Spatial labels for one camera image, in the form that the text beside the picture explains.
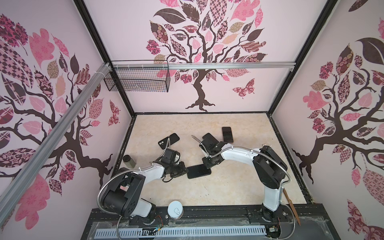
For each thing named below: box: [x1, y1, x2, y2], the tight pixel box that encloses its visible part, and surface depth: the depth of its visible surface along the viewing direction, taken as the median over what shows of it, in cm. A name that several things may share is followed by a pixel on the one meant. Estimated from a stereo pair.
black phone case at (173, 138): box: [158, 133, 180, 150], surface depth 107 cm
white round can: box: [167, 200, 184, 220], surface depth 73 cm
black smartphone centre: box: [202, 132, 220, 146], surface depth 106 cm
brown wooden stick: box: [282, 187, 301, 226], surface depth 77 cm
